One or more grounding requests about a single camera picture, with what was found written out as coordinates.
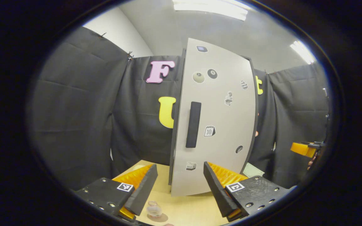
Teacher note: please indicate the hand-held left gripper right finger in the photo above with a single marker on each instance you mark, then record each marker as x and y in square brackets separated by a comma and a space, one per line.
[218, 191]

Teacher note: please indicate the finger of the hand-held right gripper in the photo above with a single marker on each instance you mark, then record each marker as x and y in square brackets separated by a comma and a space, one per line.
[303, 149]

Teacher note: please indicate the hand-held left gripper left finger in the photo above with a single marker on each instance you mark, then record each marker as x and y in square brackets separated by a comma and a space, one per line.
[143, 191]

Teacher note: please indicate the clear plastic bottle red label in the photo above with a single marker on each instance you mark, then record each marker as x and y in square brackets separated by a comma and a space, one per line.
[154, 209]

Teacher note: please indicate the brown round coaster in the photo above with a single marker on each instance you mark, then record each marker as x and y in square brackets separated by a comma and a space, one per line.
[163, 218]

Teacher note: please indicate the dark grey cabinet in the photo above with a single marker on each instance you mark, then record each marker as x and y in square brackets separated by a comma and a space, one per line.
[171, 166]

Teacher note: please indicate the green paper stack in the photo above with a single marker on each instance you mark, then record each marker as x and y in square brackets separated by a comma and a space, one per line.
[252, 171]

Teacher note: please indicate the small ceiling light panel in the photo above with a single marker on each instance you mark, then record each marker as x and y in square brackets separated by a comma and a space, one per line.
[303, 51]

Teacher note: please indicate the black backdrop cloth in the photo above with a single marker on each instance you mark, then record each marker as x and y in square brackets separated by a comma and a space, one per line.
[74, 110]

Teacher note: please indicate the long ceiling light panel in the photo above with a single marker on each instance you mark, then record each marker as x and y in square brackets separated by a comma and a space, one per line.
[211, 8]

